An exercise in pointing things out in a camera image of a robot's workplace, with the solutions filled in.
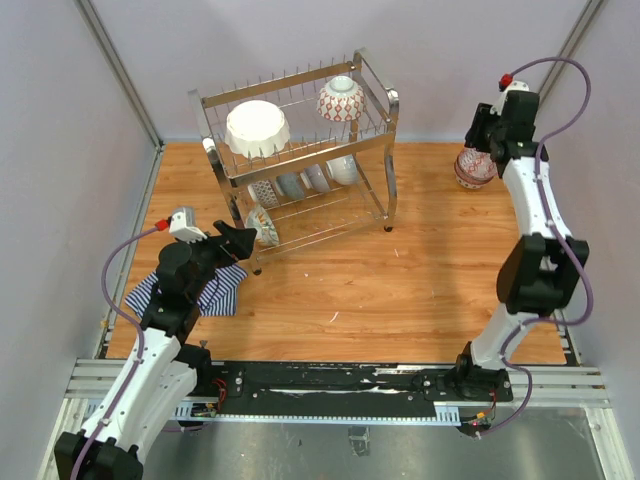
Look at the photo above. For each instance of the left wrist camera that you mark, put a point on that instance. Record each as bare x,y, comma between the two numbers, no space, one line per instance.
182,225

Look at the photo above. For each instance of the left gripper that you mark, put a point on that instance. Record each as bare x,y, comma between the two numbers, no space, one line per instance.
239,242

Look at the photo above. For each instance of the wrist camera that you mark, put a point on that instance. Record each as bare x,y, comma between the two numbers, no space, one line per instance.
182,225
507,83

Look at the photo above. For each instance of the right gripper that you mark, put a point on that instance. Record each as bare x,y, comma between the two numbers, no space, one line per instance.
481,116

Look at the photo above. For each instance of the grey striped bowl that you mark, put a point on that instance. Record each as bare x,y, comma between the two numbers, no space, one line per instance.
313,178

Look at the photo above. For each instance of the grey wave pattern bowl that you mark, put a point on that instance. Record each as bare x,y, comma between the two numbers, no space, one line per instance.
290,186

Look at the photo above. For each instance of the steel two-tier dish rack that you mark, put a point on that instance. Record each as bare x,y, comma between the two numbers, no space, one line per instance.
314,217

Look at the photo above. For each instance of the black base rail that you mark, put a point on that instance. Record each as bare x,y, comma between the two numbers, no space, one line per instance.
350,390

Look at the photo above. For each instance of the brown lattice pattern bowl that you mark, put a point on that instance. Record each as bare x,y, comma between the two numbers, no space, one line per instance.
263,193

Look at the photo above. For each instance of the white scalloped bowl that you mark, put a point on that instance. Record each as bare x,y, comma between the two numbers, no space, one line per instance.
256,129

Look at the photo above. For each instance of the pink floral bowl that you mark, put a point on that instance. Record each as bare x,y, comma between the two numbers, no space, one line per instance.
457,169

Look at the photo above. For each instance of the black diamond pattern bowl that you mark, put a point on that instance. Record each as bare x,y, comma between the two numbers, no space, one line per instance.
470,182

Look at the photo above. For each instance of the plain white bowl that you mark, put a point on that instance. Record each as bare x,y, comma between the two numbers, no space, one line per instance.
343,170

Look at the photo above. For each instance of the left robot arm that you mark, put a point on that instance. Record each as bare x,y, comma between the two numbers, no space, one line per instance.
162,368

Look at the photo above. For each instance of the grey leaf pattern bowl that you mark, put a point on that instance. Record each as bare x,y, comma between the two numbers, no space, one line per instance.
477,165

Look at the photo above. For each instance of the blue white striped cloth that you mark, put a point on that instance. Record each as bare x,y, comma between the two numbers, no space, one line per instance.
218,299

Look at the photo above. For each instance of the red diamond pattern bowl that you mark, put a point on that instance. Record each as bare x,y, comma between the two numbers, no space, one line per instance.
341,99

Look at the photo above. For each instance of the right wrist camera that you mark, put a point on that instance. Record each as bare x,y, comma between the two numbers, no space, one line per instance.
507,83

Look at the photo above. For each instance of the orange green leaf bowl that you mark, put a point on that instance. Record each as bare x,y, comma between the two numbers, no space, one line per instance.
266,233

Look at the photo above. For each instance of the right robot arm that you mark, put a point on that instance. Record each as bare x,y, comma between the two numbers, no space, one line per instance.
540,274

